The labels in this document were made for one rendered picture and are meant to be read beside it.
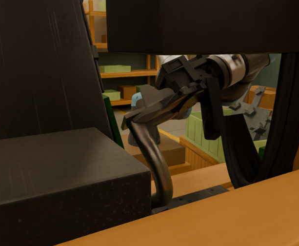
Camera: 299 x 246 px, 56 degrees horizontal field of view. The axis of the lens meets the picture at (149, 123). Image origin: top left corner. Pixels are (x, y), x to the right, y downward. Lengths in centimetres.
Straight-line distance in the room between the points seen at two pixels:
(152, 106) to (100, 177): 24
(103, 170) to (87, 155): 5
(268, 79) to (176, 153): 817
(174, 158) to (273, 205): 110
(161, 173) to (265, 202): 32
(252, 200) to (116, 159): 18
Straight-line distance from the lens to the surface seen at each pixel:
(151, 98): 49
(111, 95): 604
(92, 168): 29
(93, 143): 36
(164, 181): 48
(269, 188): 19
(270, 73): 927
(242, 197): 17
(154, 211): 86
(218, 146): 148
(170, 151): 124
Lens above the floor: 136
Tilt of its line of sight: 15 degrees down
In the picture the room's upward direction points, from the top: straight up
